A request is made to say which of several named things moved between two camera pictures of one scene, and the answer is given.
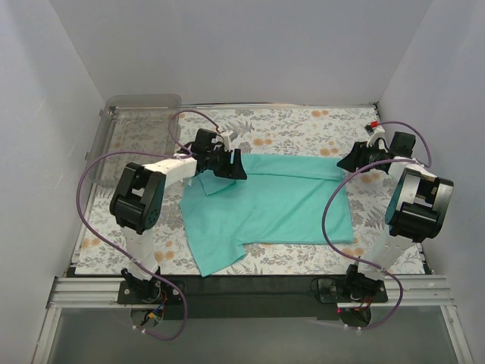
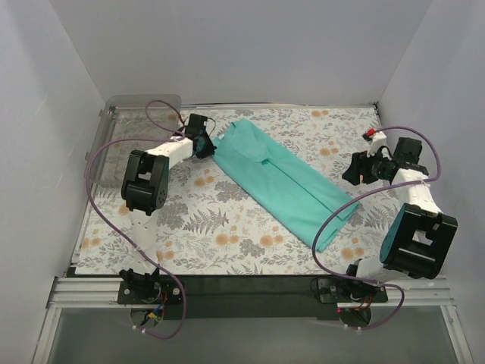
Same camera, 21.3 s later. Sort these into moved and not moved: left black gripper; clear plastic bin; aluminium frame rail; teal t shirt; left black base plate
Moved: teal t shirt; left black gripper
Not moved: clear plastic bin; aluminium frame rail; left black base plate
